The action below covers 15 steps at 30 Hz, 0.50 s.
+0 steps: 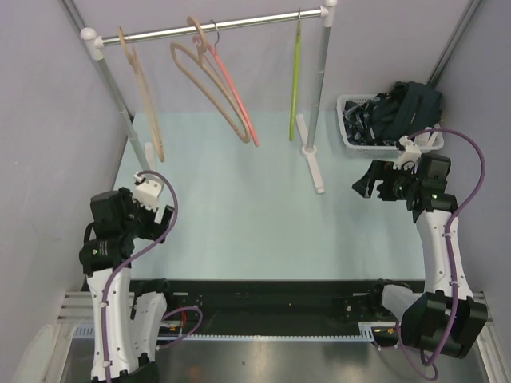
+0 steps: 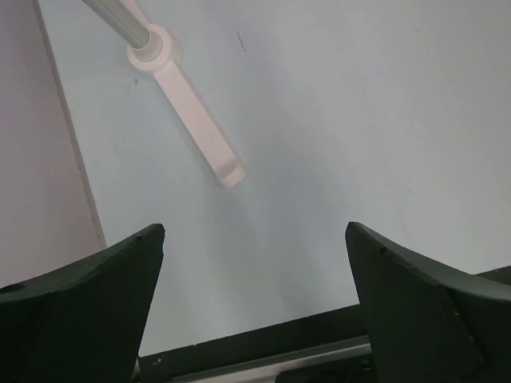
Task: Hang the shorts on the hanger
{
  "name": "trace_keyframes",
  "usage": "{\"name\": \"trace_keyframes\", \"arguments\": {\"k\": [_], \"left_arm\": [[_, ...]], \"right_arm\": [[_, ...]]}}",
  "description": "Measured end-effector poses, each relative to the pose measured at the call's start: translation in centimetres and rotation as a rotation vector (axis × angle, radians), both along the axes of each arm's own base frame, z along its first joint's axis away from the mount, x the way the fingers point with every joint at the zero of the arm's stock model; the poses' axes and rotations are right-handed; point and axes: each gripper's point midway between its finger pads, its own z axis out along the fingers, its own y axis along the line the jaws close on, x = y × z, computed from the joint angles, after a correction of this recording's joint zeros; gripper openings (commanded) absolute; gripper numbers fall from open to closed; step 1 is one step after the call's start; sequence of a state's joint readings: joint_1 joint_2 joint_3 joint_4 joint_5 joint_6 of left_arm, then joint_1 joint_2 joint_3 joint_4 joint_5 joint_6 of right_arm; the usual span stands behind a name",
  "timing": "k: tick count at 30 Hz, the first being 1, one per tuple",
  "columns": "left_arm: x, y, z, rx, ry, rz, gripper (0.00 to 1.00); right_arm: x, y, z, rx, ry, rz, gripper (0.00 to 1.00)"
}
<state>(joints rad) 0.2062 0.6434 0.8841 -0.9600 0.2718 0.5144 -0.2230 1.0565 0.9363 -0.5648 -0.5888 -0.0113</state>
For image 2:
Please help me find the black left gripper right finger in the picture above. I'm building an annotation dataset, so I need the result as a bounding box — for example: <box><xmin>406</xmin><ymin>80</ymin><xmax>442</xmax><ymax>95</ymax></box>
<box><xmin>345</xmin><ymin>222</ymin><xmax>510</xmax><ymax>382</ymax></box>

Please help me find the white metal clothes rack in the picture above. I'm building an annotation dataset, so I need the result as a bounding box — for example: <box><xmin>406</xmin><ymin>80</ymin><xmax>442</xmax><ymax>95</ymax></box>
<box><xmin>85</xmin><ymin>1</ymin><xmax>247</xmax><ymax>188</ymax></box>

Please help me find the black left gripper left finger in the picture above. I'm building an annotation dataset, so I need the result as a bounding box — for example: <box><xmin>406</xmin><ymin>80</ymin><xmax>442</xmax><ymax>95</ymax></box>
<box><xmin>1</xmin><ymin>223</ymin><xmax>165</xmax><ymax>382</ymax></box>

